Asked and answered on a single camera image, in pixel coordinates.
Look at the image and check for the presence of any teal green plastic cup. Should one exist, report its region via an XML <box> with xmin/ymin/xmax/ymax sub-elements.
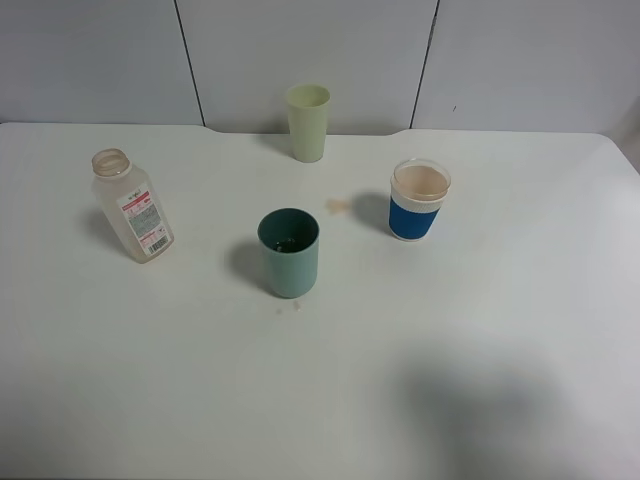
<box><xmin>257</xmin><ymin>208</ymin><xmax>320</xmax><ymax>299</ymax></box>

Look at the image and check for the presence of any clear plastic drink bottle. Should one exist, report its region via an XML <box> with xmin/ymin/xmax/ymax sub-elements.
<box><xmin>91</xmin><ymin>148</ymin><xmax>174</xmax><ymax>264</ymax></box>

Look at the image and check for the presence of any blue sleeved paper cup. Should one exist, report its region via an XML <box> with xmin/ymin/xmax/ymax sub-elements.
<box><xmin>388</xmin><ymin>158</ymin><xmax>451</xmax><ymax>242</ymax></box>

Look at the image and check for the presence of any pale yellow plastic cup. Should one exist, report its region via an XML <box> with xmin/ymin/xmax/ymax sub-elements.
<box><xmin>285</xmin><ymin>84</ymin><xmax>331</xmax><ymax>163</ymax></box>

